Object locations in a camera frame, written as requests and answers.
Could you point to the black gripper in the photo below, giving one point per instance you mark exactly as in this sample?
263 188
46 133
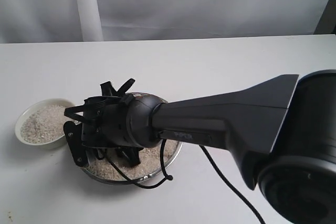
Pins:
106 128

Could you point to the steel pan of rice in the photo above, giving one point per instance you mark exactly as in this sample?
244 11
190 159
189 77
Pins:
155 156

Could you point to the white ceramic bowl with rice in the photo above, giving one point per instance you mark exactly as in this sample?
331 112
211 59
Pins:
41 125

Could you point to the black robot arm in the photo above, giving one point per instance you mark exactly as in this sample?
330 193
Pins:
281 134

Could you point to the white curtain backdrop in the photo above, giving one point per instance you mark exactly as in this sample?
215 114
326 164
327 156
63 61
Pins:
119 20

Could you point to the dark frame post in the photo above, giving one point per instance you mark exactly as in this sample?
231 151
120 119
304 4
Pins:
326 24

